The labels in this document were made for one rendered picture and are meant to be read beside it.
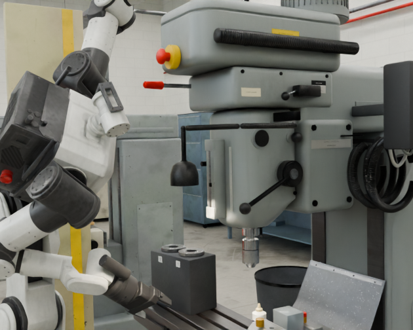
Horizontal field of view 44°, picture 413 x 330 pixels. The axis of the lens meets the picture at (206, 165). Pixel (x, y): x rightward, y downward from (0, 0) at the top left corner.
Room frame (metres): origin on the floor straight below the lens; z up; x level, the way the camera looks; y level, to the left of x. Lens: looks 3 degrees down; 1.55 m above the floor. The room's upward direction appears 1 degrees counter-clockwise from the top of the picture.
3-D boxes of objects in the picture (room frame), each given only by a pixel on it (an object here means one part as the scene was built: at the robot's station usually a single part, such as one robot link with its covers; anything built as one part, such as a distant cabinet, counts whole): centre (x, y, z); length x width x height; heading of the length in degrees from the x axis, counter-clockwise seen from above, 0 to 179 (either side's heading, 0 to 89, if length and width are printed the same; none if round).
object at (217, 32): (1.30, -0.22, 1.79); 0.45 x 0.04 x 0.04; 121
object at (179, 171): (1.27, 0.06, 1.47); 0.07 x 0.07 x 0.06
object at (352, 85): (1.66, -0.55, 1.66); 0.80 x 0.23 x 0.20; 121
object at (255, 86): (1.43, -0.15, 1.68); 0.34 x 0.24 x 0.10; 121
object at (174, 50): (1.29, 0.08, 1.76); 0.06 x 0.02 x 0.06; 31
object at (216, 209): (1.35, -0.02, 1.45); 0.04 x 0.04 x 0.21; 31
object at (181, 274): (1.77, 0.09, 1.07); 0.22 x 0.12 x 0.20; 42
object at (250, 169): (1.41, -0.12, 1.47); 0.21 x 0.19 x 0.32; 31
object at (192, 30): (1.41, -0.13, 1.81); 0.47 x 0.26 x 0.16; 121
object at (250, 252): (1.40, -0.12, 1.23); 0.05 x 0.05 x 0.06
